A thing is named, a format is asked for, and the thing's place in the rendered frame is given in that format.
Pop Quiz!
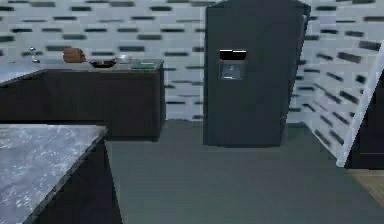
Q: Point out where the silver sink faucet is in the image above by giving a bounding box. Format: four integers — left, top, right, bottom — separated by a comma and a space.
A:
27, 46, 41, 64

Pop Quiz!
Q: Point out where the black frying pan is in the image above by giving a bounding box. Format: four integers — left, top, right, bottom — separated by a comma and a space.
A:
88, 58, 118, 69

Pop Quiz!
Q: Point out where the dark grey fridge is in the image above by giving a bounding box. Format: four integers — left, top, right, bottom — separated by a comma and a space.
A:
202, 0, 312, 149

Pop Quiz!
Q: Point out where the marble top kitchen island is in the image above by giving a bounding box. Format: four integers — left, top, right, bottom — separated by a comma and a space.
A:
0, 123, 124, 224

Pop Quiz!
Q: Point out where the dark brown kitchen counter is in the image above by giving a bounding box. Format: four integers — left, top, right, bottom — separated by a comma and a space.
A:
0, 58, 167, 142

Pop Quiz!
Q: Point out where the brown bread loaf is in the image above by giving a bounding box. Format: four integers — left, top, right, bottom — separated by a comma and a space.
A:
62, 47, 87, 64

